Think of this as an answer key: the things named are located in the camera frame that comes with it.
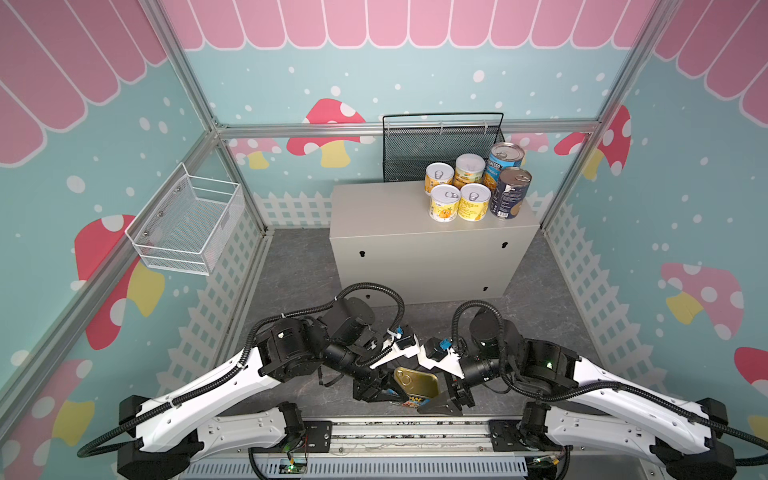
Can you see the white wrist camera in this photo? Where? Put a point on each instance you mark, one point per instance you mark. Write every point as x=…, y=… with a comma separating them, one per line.
x=440, y=354
x=401, y=342

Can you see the gold rectangular sardine tin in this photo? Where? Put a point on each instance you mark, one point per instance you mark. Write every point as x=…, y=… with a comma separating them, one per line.
x=420, y=387

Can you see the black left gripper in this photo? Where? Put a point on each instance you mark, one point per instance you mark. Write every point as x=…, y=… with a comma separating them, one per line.
x=370, y=388

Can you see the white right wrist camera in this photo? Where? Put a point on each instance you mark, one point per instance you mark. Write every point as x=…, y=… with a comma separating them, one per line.
x=440, y=354

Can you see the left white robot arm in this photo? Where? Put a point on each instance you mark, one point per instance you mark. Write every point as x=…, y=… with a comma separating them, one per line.
x=159, y=438

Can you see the dark navy label can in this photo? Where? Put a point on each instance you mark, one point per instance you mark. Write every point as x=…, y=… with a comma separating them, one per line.
x=511, y=189

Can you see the yellow can white lid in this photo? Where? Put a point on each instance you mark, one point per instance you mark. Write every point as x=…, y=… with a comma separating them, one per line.
x=444, y=203
x=469, y=168
x=438, y=173
x=474, y=202

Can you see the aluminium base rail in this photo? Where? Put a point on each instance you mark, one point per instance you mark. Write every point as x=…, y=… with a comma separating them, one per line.
x=407, y=448

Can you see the yellow can white lid front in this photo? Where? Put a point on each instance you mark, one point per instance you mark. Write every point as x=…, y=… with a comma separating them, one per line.
x=474, y=202

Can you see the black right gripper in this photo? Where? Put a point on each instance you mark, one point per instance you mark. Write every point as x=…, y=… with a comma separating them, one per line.
x=454, y=395

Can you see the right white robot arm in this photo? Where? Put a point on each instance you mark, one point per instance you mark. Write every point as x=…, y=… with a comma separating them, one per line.
x=574, y=402

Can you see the white mesh wire basket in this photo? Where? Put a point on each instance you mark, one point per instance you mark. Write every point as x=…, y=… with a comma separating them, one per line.
x=186, y=225

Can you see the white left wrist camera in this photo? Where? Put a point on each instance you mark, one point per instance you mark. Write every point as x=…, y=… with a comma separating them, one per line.
x=401, y=342

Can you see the grey metal cabinet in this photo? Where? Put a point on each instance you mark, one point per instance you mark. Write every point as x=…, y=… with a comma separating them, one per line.
x=382, y=233

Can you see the blue Progresso soup can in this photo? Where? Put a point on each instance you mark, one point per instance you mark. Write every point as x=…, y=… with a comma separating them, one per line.
x=502, y=155

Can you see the black mesh wire basket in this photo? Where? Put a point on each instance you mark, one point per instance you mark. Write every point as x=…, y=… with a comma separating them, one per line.
x=411, y=142

